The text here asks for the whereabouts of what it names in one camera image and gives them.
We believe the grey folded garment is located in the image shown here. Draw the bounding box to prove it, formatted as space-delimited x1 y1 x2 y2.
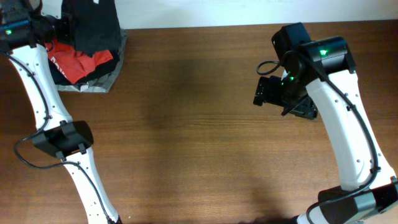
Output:
55 29 127 93

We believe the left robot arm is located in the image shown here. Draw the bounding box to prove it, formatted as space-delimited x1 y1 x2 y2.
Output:
1 1 121 223

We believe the orange folded t-shirt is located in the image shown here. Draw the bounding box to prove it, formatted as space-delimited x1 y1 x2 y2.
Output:
45 40 114 85

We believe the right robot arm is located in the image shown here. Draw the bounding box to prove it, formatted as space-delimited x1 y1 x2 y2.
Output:
253 22 397 223

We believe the dark green t-shirt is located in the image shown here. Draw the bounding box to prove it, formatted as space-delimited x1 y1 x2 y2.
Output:
62 0 121 55

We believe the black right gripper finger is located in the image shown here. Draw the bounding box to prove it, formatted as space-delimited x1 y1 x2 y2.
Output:
281 95 318 120
253 77 267 106

